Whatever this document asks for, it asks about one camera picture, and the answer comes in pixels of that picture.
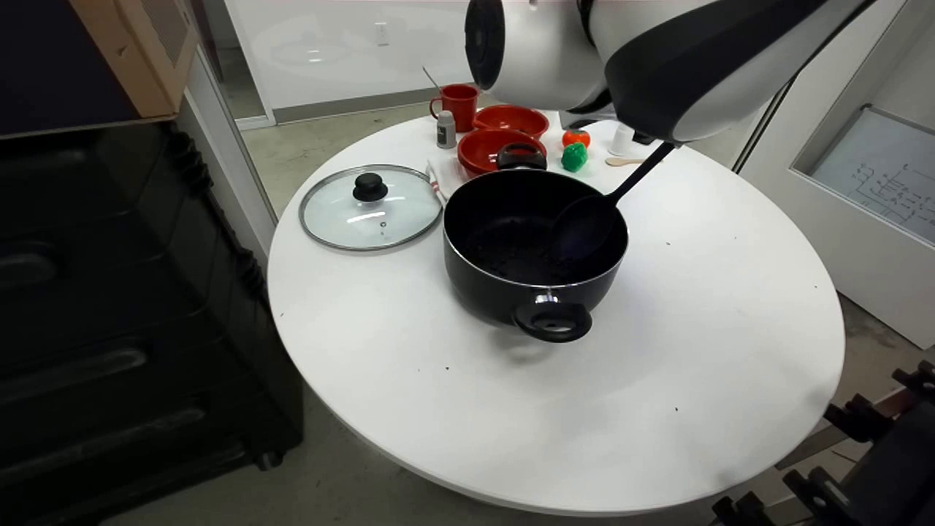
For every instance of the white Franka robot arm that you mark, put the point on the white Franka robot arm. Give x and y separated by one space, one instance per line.
544 49

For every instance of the black cooking pot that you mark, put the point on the black cooking pot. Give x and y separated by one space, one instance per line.
507 281

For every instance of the white red packet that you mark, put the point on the white red packet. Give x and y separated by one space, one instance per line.
440 186

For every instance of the red bowl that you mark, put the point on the red bowl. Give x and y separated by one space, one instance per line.
513 122
477 152

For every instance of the glass lid black knob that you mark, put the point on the glass lid black knob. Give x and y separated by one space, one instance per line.
368 209

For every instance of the small black cup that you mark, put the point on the small black cup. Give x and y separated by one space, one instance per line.
520 155

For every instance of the small grey can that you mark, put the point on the small grey can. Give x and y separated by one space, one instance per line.
446 131

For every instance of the green toy vegetable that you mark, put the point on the green toy vegetable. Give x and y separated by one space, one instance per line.
574 158

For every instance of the red mug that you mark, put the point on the red mug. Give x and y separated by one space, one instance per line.
460 107

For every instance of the orange toy vegetable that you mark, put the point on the orange toy vegetable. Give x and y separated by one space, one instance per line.
577 139

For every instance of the small wooden spoon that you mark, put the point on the small wooden spoon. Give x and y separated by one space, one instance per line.
630 161

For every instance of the small white plastic cup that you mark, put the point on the small white plastic cup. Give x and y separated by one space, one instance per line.
624 141

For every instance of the black drawer cabinet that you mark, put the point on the black drawer cabinet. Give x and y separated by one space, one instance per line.
127 312

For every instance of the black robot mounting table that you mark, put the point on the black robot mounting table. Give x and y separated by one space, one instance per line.
907 478

